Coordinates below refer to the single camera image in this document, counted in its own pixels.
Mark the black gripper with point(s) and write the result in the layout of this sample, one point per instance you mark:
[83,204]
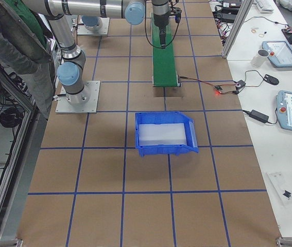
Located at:
[160,19]

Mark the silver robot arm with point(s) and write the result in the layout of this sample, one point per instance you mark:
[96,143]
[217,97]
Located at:
[92,23]
[70,72]

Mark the green conveyor belt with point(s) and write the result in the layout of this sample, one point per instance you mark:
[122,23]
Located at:
[163,60]

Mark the small red-lit circuit board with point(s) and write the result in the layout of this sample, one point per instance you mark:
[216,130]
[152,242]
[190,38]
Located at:
[218,89]

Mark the small black controller box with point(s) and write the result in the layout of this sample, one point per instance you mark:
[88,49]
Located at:
[239,85]

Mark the blue plastic bin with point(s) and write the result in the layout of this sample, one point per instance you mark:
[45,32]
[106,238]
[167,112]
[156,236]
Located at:
[166,117]

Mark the white foam pad in bin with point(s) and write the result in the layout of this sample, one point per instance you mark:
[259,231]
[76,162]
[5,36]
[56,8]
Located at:
[161,134]

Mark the white paper cup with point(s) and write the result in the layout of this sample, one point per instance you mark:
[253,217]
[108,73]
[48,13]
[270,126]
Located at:
[259,58]

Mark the white keyboard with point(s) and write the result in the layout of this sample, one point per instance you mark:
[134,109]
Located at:
[264,6]

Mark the black computer mouse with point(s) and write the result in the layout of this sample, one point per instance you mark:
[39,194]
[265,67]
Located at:
[271,79]

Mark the far teach pendant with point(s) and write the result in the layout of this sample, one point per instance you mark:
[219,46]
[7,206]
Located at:
[282,53]

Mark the black power adapter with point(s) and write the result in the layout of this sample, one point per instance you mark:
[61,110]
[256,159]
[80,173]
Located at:
[259,116]

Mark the person in grey jacket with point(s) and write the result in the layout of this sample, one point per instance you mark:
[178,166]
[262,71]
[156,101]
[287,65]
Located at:
[24,47]

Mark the clear plastic bag with parts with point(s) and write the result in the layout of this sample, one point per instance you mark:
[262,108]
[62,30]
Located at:
[279,185]

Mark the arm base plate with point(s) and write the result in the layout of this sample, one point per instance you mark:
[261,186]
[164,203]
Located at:
[80,103]
[81,30]

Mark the aluminium frame post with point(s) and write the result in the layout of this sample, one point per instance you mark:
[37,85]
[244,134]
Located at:
[244,9]

